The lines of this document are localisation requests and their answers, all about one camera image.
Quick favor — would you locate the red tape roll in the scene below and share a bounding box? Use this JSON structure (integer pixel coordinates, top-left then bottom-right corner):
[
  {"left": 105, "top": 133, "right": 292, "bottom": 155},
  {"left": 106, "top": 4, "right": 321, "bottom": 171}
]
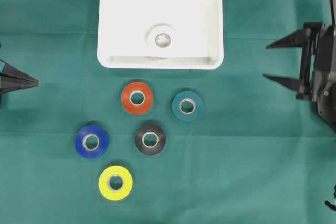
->
[{"left": 121, "top": 82, "right": 154, "bottom": 115}]

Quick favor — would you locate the green table cloth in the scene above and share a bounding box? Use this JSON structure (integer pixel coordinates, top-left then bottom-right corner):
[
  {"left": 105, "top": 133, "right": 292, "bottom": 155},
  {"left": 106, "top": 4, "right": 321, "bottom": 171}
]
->
[{"left": 1, "top": 0, "right": 335, "bottom": 223}]

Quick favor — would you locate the blue tape roll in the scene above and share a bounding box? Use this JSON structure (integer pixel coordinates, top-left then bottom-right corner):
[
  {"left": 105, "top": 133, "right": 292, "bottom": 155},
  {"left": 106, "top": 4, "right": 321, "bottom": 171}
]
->
[{"left": 74, "top": 125, "right": 109, "bottom": 159}]

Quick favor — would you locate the white tape roll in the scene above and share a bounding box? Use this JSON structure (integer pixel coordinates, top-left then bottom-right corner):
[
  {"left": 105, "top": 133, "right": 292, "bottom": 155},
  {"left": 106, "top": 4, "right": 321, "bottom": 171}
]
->
[{"left": 146, "top": 23, "right": 178, "bottom": 59}]

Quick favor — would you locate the yellow tape roll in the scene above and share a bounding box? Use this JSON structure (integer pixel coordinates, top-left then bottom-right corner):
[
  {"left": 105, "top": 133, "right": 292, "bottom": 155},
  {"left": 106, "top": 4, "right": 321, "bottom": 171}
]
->
[{"left": 98, "top": 166, "right": 133, "bottom": 201}]

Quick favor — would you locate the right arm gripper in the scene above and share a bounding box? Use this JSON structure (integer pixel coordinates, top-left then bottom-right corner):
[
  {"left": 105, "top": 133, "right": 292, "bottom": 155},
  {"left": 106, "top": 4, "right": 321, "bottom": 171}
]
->
[{"left": 263, "top": 22, "right": 335, "bottom": 130}]

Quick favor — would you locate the teal green tape roll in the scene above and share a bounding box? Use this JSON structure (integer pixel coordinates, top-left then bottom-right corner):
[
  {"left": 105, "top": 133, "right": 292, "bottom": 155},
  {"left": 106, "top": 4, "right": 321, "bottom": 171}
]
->
[{"left": 172, "top": 91, "right": 203, "bottom": 122}]

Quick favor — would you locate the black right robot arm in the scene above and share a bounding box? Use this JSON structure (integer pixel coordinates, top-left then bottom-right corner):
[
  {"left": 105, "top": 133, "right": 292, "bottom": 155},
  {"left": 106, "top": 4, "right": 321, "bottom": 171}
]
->
[{"left": 263, "top": 0, "right": 335, "bottom": 130}]

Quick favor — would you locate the white plastic case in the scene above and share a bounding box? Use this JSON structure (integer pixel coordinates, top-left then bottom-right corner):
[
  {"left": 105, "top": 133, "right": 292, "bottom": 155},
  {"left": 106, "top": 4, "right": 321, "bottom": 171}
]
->
[{"left": 97, "top": 0, "right": 224, "bottom": 70}]

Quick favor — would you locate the black tape roll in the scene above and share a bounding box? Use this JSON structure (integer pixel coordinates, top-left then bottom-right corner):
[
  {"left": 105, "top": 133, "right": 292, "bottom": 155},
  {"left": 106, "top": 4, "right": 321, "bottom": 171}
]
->
[{"left": 134, "top": 124, "right": 166, "bottom": 155}]

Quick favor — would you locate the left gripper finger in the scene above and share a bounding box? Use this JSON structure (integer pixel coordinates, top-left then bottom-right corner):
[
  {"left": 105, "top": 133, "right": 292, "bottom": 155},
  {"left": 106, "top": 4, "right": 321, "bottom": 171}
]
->
[
  {"left": 0, "top": 60, "right": 39, "bottom": 83},
  {"left": 1, "top": 82, "right": 39, "bottom": 97}
]

